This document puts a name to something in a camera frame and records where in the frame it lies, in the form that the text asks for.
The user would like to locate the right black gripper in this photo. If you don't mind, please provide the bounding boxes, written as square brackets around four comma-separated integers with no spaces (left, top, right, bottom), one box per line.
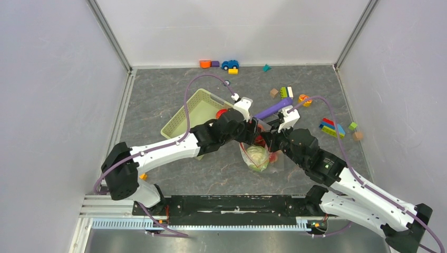
[260,121,305,168]

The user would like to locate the clear orange zip top bag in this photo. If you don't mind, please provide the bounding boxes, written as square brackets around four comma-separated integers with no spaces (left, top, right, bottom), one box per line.
[239,136,285,174]

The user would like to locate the green toy cabbage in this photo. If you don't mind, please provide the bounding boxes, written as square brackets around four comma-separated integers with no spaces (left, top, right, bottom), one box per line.
[246,146,269,172]

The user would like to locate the light green plastic basket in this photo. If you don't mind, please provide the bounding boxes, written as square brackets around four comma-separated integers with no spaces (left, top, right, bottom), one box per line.
[160,89,233,139]

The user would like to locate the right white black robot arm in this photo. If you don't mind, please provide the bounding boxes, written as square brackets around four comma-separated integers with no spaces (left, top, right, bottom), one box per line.
[260,128,433,252]

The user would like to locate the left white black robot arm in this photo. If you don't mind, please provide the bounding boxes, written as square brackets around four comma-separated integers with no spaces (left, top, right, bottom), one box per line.
[101,109,259,215]

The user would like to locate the red toy apple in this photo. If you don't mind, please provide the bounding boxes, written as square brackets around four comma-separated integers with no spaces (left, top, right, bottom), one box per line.
[215,109,228,119]

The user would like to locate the purple flashlight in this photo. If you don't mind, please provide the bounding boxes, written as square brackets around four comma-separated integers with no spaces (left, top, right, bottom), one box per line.
[254,97,293,120]

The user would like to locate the brown wooden cube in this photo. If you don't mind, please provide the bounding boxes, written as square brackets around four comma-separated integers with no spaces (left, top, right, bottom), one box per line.
[269,89,279,99]

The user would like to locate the orange yellow round toy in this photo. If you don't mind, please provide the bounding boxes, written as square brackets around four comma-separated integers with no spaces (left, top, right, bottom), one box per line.
[298,94,313,107]

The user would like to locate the green white toy bricks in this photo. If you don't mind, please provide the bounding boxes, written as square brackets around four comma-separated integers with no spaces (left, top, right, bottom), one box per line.
[280,86,294,99]

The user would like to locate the multicolour brick stack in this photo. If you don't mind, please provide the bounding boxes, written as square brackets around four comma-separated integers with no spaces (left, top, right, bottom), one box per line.
[319,118,346,139]

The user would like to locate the yellow toy brick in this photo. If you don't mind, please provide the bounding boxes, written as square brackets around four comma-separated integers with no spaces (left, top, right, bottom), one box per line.
[228,69,239,75]

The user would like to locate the teal triangular block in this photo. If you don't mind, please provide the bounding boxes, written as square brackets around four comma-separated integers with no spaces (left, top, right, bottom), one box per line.
[263,64,271,72]

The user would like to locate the blue toy car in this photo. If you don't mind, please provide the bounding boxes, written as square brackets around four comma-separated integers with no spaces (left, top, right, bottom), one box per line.
[221,60,239,71]

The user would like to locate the small green cube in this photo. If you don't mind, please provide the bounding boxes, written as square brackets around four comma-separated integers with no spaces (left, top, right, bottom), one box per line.
[348,122,358,131]

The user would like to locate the orange half round block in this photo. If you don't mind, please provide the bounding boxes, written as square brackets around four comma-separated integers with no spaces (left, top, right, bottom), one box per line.
[199,60,212,69]

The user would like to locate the tan wooden cube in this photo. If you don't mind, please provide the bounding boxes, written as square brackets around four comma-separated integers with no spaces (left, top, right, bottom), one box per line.
[352,131,364,141]

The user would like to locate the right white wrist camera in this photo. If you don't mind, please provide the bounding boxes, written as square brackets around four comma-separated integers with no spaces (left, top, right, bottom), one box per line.
[278,105,300,132]

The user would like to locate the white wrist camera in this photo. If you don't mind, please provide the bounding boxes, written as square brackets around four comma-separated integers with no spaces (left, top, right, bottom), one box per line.
[231,93,253,121]
[278,105,300,132]

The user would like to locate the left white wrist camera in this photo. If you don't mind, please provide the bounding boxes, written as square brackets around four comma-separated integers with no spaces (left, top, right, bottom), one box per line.
[231,93,253,121]

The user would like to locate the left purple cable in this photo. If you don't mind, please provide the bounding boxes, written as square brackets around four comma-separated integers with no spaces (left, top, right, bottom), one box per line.
[93,73,241,239]

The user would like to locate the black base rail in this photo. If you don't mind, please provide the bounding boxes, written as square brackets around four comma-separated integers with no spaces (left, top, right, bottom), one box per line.
[132,186,328,226]

